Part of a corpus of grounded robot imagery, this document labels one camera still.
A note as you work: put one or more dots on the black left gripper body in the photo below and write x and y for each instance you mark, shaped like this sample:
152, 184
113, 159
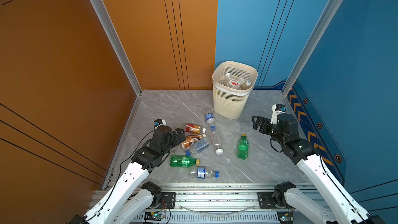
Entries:
173, 141

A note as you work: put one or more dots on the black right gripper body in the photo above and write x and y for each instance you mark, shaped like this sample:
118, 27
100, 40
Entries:
267, 127

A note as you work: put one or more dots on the Wahaha clear water bottle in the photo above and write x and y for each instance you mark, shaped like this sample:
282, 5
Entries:
234, 83

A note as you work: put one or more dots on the clear bottle dark green label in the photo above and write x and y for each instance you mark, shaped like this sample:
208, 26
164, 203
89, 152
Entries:
246, 85

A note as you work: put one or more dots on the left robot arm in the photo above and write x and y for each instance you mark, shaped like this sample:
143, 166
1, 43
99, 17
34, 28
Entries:
117, 206

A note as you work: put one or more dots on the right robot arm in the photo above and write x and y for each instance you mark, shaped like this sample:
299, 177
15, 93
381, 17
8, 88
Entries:
342, 207

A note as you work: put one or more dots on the cream ribbed waste bin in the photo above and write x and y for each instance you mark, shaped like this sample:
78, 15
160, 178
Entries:
230, 102

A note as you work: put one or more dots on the brown Nescafe bottle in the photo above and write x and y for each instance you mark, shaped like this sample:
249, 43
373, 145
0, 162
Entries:
190, 140

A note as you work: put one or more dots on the large green Sprite bottle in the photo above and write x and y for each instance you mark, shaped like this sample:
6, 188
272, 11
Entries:
183, 161

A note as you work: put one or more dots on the red yellow label bottle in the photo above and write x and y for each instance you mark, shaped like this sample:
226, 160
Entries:
194, 129

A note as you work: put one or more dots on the pale blue label bottle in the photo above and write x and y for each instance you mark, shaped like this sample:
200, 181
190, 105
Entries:
198, 147

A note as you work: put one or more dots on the small green Sprite bottle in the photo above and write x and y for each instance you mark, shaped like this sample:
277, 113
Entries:
242, 147

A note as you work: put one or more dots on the clear bottle blue cap front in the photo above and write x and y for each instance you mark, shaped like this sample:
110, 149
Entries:
203, 173

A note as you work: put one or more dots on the blue label clear bottle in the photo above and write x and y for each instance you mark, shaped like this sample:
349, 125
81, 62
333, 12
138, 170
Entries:
210, 120

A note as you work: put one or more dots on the guava label clear bottle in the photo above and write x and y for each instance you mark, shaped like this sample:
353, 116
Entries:
216, 140

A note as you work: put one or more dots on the left circuit board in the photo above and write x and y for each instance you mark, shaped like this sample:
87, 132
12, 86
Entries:
153, 217

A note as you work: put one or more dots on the circuit board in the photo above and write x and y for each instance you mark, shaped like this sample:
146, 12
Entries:
153, 217
285, 217

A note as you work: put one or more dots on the right circuit board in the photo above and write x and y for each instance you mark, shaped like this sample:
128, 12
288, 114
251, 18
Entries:
285, 217

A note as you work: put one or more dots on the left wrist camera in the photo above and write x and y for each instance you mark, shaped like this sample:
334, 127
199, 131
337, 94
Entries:
158, 123

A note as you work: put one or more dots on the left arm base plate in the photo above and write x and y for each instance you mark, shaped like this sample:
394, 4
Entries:
165, 199

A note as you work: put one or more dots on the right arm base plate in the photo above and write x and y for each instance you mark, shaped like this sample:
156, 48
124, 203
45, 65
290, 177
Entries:
267, 199

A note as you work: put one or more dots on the right aluminium corner post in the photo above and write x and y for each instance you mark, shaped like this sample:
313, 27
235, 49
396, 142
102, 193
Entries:
323, 22

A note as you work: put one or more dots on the aluminium corner post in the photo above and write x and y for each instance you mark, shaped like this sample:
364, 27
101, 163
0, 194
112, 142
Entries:
323, 22
109, 28

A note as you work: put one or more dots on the left aluminium corner post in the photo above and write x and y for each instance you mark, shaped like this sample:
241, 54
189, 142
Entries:
109, 28

